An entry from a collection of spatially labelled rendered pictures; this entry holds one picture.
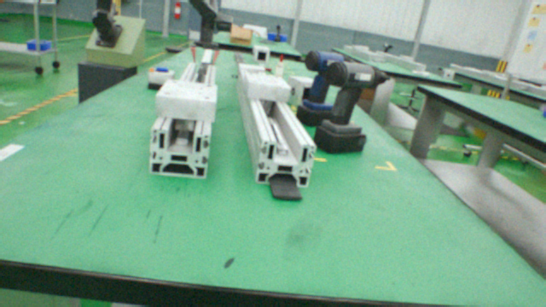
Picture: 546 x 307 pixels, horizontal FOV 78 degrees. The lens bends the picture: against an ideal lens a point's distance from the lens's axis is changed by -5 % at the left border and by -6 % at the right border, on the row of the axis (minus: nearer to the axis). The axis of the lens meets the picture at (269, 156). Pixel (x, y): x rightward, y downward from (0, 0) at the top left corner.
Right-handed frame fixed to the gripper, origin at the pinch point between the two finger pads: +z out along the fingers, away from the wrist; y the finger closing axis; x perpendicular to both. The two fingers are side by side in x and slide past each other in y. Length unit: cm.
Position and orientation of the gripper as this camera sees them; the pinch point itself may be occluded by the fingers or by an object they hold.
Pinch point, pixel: (204, 64)
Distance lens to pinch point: 159.7
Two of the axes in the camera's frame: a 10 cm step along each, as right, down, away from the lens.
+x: -1.5, -3.8, 9.1
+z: -1.6, 9.2, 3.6
